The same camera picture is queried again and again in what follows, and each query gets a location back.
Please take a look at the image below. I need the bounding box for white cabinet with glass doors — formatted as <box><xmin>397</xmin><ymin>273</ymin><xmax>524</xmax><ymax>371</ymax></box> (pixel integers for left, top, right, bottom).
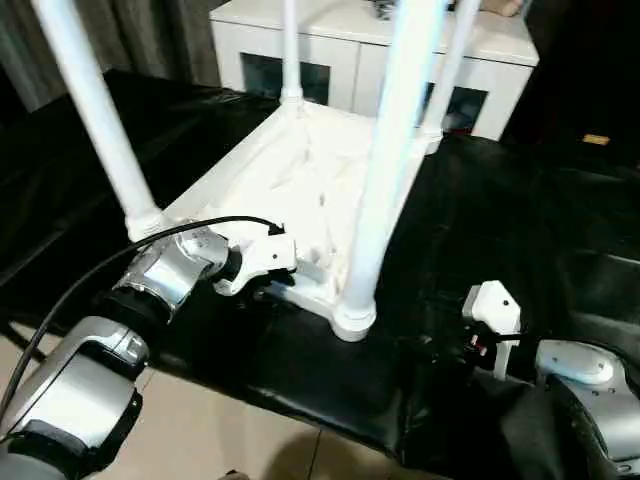
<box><xmin>210</xmin><ymin>0</ymin><xmax>541</xmax><ymax>141</ymax></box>

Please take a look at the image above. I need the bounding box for black work mat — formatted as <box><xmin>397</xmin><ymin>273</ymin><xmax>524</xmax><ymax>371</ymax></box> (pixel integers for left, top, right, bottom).
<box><xmin>0</xmin><ymin>68</ymin><xmax>640</xmax><ymax>480</ymax></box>

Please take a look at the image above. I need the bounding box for grey curtain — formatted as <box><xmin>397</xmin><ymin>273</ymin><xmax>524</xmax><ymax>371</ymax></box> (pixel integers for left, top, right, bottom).
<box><xmin>0</xmin><ymin>0</ymin><xmax>226</xmax><ymax>111</ymax></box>

